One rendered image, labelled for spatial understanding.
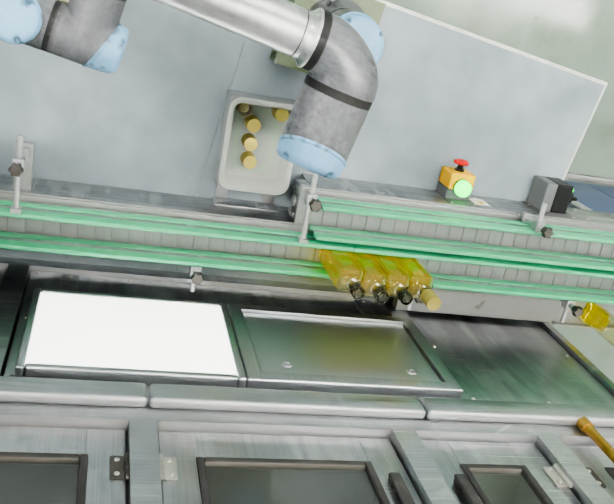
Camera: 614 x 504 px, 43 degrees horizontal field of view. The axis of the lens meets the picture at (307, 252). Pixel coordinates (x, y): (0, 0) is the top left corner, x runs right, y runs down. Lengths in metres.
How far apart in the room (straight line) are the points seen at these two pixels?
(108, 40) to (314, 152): 0.35
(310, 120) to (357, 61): 0.12
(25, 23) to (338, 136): 0.48
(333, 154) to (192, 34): 0.73
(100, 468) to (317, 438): 0.41
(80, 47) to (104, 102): 0.72
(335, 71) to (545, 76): 1.04
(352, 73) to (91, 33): 0.39
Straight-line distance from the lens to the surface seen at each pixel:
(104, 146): 1.93
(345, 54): 1.22
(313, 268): 1.90
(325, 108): 1.23
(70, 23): 1.19
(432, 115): 2.06
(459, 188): 2.03
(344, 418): 1.54
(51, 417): 1.43
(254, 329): 1.75
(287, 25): 1.21
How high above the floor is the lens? 2.62
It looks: 64 degrees down
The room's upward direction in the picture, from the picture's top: 151 degrees clockwise
